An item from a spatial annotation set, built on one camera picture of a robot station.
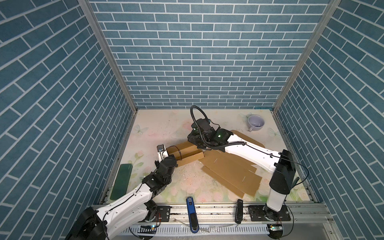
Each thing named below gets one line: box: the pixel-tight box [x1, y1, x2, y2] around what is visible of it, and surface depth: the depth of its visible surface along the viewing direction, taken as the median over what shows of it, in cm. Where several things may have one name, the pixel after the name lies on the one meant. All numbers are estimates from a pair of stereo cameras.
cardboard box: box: [166, 141, 205, 167], surface depth 84 cm
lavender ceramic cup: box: [247, 115, 265, 132], surface depth 110 cm
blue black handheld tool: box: [186, 196, 200, 234], surface depth 74 cm
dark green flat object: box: [110, 163, 133, 201], surface depth 87 cm
